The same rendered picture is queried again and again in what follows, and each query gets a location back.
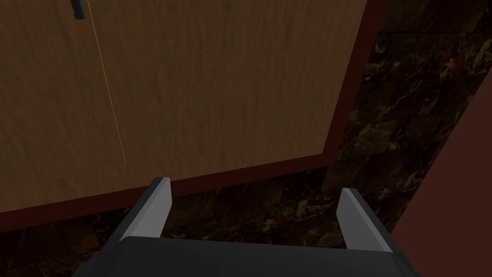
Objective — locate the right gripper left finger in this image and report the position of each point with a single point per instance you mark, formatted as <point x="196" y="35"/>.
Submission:
<point x="150" y="215"/>

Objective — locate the brown wooden cupboard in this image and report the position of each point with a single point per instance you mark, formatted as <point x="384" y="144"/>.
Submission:
<point x="346" y="115"/>

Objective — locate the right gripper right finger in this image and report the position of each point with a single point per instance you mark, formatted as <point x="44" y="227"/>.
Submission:
<point x="359" y="227"/>

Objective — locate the brown wooden cupboard door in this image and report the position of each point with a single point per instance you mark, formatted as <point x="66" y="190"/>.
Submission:
<point x="50" y="115"/>
<point x="223" y="88"/>

